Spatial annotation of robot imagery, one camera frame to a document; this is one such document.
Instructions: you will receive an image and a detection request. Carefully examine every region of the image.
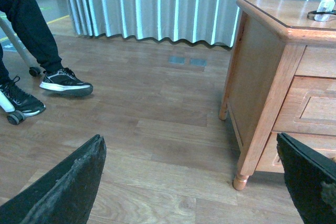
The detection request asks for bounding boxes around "person's black trouser leg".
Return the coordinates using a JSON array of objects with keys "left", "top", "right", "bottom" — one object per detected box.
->
[{"left": 1, "top": 0, "right": 65, "bottom": 85}]

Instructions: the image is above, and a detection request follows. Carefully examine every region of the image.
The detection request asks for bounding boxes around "grey floor outlet plate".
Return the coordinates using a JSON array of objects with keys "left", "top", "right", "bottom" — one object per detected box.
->
[
  {"left": 169, "top": 56, "right": 185, "bottom": 65},
  {"left": 190, "top": 58, "right": 207, "bottom": 67}
]

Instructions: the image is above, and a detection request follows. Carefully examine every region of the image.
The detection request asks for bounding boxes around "light wooden nightstand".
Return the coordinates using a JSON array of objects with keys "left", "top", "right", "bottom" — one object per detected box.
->
[{"left": 219, "top": 0, "right": 335, "bottom": 190}]

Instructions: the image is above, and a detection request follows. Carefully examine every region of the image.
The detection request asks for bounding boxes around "white office chair base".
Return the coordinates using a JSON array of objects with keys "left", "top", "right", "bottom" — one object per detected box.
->
[{"left": 1, "top": 18, "right": 41, "bottom": 125}]

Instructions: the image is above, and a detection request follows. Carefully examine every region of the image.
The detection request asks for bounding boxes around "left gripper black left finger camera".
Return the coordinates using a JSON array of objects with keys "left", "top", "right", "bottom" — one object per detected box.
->
[{"left": 1, "top": 135, "right": 107, "bottom": 223}]

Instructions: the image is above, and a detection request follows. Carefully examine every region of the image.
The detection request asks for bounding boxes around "wooden nightstand drawer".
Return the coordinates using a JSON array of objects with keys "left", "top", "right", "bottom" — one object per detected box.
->
[{"left": 274, "top": 77, "right": 335, "bottom": 135}]

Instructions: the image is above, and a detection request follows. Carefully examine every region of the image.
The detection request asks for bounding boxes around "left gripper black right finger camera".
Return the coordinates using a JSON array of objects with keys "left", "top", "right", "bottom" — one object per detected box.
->
[{"left": 277, "top": 133, "right": 335, "bottom": 223}]

